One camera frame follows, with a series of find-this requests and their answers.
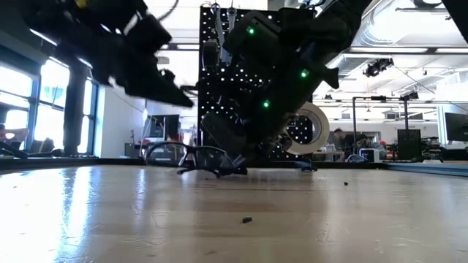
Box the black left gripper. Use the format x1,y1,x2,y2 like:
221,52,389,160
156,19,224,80
86,38,195,109

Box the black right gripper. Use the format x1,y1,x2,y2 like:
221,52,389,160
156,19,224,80
200,108,290,175

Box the clear safety glasses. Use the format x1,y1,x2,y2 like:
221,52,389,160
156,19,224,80
145,141,249,179

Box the white tape roll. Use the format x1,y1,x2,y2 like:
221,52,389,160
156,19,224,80
282,101,331,156

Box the blue board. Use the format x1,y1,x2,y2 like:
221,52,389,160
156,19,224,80
382,161,468,178

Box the black computer monitor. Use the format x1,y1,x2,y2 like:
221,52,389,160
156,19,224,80
146,113,181,142
444,112,468,143

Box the black perforated pegboard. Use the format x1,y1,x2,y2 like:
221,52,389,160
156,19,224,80
197,4,316,164

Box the long ceiling light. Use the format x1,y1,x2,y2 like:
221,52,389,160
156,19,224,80
160,43,200,51
343,46,468,54

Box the dark building column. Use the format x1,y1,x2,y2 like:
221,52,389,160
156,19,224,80
62,58,89,157

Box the person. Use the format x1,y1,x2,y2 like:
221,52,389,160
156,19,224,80
333,127,367,153
365,140,388,161

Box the white box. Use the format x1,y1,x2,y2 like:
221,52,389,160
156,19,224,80
360,148,381,164

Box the small black perforated panel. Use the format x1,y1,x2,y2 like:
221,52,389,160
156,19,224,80
396,128,423,161

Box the black ceiling spotlight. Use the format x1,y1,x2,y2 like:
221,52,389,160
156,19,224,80
362,57,395,78

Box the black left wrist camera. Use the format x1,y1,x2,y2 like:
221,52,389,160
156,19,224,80
122,12,173,58

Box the black aluminium table frame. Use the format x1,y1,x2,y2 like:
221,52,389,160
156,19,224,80
0,156,388,172

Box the black metal stand frame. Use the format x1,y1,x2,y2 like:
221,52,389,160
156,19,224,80
351,95,410,159

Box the silver ceiling air duct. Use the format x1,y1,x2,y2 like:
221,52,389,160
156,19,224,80
327,54,366,80

